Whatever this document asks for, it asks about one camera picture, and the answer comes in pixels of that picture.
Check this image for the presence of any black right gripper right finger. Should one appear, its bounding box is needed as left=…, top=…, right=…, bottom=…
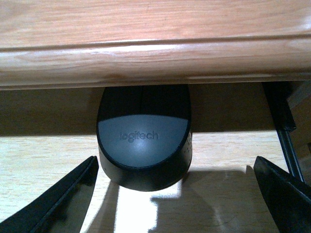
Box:
left=254, top=156, right=311, bottom=233

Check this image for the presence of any wooden desk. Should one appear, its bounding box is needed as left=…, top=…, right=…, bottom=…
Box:
left=0, top=0, right=311, bottom=90

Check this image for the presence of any black drawer slide rail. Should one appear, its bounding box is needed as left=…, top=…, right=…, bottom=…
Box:
left=262, top=82, right=305, bottom=182

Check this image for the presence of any wooden keyboard tray drawer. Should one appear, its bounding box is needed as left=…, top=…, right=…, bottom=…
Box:
left=0, top=82, right=311, bottom=233

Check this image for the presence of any black grey wireless mouse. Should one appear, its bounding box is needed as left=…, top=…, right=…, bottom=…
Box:
left=96, top=84, right=192, bottom=191

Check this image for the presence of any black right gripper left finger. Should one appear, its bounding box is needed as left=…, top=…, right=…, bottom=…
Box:
left=0, top=156, right=99, bottom=233

